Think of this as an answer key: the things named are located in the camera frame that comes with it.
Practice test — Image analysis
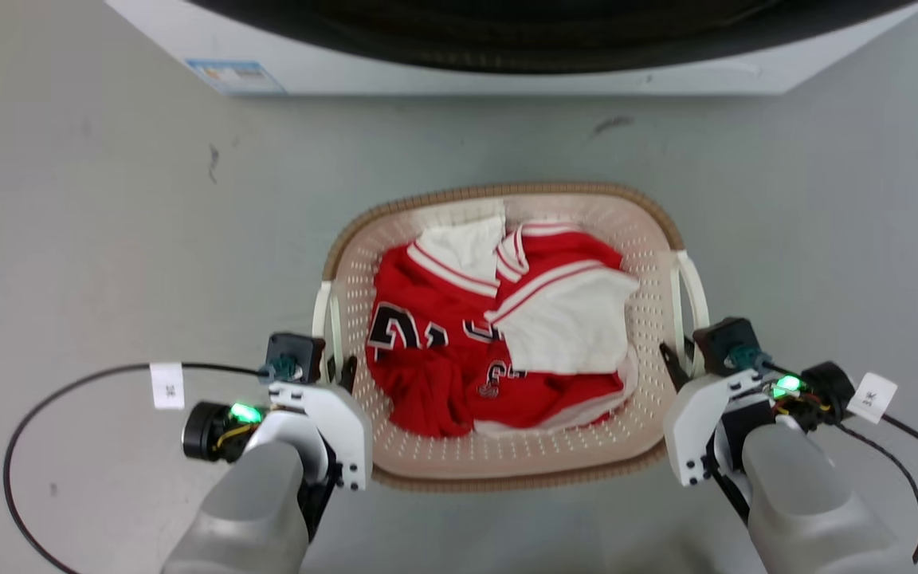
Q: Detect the white washing machine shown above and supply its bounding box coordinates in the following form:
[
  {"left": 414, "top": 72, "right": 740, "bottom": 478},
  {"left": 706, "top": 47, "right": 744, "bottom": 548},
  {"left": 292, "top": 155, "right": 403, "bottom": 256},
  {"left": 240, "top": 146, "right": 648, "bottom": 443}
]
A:
[{"left": 105, "top": 0, "right": 918, "bottom": 97}]

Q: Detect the black round washing machine door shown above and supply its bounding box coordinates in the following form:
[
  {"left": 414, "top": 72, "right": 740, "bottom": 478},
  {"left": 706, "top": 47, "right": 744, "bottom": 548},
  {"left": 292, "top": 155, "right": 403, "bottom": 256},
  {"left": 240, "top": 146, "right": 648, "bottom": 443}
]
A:
[{"left": 186, "top": 0, "right": 918, "bottom": 76}]

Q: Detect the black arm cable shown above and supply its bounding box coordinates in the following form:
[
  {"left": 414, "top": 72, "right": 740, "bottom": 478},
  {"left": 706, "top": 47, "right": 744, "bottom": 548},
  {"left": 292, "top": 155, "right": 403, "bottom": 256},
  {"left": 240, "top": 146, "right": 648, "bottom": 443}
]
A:
[
  {"left": 2, "top": 362, "right": 270, "bottom": 574},
  {"left": 762, "top": 363, "right": 918, "bottom": 564}
]

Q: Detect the white left cable tag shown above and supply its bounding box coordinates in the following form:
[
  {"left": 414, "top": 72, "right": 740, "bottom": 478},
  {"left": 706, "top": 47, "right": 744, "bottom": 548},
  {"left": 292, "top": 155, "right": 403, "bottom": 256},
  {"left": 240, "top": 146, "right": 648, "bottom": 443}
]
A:
[{"left": 149, "top": 362, "right": 186, "bottom": 411}]

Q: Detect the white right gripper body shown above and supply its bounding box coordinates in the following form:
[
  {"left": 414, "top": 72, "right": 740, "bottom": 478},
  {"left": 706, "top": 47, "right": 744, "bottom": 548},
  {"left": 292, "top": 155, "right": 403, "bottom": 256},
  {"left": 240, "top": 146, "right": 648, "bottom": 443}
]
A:
[{"left": 663, "top": 370, "right": 761, "bottom": 488}]

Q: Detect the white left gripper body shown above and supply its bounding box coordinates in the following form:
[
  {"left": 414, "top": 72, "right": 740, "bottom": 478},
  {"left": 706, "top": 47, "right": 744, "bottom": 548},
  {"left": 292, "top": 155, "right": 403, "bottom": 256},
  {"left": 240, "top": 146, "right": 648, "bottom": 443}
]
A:
[{"left": 268, "top": 381, "right": 374, "bottom": 492}]

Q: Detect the red jersey with black numbers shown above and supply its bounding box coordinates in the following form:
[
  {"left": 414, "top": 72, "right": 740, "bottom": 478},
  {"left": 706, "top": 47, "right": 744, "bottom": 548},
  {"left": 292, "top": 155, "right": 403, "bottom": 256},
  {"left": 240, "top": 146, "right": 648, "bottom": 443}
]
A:
[{"left": 366, "top": 242, "right": 627, "bottom": 439}]

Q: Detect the beige perforated plastic laundry basket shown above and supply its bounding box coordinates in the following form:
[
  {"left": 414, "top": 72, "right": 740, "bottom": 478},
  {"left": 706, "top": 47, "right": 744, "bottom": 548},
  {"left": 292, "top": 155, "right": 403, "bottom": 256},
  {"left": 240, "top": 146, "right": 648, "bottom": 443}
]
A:
[{"left": 312, "top": 183, "right": 711, "bottom": 492}]

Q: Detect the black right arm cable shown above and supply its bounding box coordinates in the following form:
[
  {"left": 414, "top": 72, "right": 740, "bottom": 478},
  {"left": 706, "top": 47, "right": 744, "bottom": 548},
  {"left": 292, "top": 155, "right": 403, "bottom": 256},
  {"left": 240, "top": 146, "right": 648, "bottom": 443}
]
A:
[{"left": 762, "top": 363, "right": 918, "bottom": 564}]

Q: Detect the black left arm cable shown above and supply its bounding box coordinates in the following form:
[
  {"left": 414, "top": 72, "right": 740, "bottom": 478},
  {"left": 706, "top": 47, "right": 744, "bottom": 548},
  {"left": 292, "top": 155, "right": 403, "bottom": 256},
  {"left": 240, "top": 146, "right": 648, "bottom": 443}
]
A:
[{"left": 2, "top": 362, "right": 270, "bottom": 574}]

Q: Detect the white right cable tag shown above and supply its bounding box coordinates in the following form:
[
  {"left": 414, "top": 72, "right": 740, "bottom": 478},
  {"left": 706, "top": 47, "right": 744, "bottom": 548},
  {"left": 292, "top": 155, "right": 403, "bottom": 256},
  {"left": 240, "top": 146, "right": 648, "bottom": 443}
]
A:
[{"left": 846, "top": 372, "right": 899, "bottom": 424}]

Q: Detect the white cable tag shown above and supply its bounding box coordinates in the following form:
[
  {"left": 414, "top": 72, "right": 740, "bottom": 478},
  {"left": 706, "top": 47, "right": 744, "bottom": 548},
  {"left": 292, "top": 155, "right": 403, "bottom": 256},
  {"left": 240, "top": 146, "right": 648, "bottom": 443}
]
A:
[
  {"left": 149, "top": 362, "right": 186, "bottom": 411},
  {"left": 846, "top": 372, "right": 899, "bottom": 424}
]

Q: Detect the red white striped-trim garment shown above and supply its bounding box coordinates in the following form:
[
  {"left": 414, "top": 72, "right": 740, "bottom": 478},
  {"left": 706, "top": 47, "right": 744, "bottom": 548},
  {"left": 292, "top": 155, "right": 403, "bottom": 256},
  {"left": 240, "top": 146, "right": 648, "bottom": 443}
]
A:
[{"left": 414, "top": 215, "right": 641, "bottom": 377}]

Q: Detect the blue white energy label sticker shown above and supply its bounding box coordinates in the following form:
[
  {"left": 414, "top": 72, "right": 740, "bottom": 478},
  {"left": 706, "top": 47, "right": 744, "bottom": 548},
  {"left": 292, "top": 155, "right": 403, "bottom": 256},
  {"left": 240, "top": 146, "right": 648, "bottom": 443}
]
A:
[{"left": 185, "top": 58, "right": 286, "bottom": 96}]

